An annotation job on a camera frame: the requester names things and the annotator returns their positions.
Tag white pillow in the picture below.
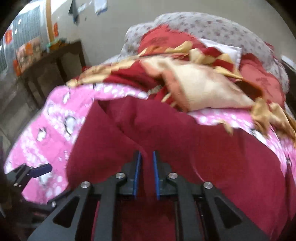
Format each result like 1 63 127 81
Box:
199 38 242 70

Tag red and gold blanket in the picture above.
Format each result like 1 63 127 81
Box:
66 40 296 149

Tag grey floral padded headboard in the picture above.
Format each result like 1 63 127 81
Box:
102 11 290 93

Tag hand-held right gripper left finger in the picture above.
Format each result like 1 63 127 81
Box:
28 151 142 241

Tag window with grille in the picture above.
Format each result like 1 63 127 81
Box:
0 5 43 72

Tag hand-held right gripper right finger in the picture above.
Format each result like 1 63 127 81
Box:
152 151 270 241

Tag orange picture frames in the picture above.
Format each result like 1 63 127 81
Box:
14 38 43 75

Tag red heart pillow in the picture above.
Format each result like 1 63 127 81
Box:
238 42 286 108
138 25 204 56

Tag white wall poster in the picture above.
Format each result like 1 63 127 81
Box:
94 0 108 15

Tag green clutter on table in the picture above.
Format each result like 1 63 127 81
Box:
45 39 68 51

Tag dark wooden side table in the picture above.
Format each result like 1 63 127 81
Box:
20 40 87 107

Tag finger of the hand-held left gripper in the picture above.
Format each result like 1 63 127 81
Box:
6 163 52 193
22 194 67 215

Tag dark red fleece garment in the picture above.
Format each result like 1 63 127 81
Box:
66 96 289 241

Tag dark grey hanging cloth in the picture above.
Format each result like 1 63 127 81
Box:
69 0 80 24

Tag pink penguin print blanket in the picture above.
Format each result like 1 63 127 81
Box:
5 83 296 204

